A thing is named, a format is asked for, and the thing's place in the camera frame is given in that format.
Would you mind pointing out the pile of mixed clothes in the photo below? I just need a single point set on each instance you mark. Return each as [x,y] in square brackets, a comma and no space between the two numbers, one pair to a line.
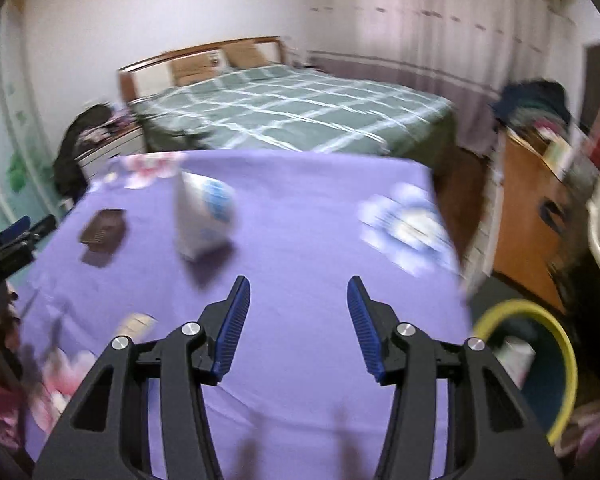
[530,105]

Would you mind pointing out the wardrobe with glass sliding doors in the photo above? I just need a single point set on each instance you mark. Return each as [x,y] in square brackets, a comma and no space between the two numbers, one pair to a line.
[10,125]

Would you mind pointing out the purple floral tablecloth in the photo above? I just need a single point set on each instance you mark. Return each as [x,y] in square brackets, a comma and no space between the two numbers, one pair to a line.
[305,220]

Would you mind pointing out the wooden bed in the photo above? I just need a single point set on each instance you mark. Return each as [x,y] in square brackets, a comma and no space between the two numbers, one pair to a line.
[147,67]

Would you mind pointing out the orange wooden cabinet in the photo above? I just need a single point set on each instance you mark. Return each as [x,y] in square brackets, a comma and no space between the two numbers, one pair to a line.
[525,220]

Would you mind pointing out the green plaid blanket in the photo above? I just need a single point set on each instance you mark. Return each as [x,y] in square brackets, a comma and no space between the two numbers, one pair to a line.
[290,110]

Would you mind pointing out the white green carton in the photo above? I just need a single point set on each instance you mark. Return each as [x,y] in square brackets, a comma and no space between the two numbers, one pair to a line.
[517,360]

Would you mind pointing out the pink white curtain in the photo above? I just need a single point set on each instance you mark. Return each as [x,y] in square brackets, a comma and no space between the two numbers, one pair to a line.
[430,35]

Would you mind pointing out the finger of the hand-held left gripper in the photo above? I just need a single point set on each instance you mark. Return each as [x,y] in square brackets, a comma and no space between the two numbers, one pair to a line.
[15,227]
[42,225]

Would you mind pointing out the green picture book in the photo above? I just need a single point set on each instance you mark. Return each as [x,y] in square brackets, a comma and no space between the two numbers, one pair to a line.
[557,155]

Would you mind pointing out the small pink beige carton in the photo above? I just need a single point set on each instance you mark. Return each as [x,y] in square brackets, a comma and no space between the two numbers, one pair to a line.
[136,326]

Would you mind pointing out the blue bin with yellow rim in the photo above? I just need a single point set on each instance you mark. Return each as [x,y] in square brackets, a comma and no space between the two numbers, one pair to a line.
[555,360]

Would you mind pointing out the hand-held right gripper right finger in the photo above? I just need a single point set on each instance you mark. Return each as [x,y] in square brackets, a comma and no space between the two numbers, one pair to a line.
[365,330]

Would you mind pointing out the black bag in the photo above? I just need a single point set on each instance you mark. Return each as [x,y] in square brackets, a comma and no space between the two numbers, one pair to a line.
[572,270]

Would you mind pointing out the dark clothes pile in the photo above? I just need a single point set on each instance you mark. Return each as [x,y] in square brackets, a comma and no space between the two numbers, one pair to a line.
[72,150]

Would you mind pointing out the clutter on nightstand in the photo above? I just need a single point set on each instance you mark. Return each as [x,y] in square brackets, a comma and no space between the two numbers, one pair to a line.
[105,127]

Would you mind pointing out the brown plastic tray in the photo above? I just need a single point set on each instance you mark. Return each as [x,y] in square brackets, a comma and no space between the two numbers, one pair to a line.
[102,232]

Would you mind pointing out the patterned cloth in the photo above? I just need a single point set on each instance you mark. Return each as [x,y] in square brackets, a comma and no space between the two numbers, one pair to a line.
[587,430]

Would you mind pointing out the white wooden nightstand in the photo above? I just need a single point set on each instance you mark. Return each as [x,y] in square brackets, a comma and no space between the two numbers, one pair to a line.
[112,152]

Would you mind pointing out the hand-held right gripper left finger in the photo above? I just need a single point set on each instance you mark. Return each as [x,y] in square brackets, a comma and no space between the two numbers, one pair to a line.
[232,330]

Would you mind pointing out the brown pillow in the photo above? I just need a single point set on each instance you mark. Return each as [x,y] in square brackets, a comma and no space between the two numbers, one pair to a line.
[192,70]
[245,55]

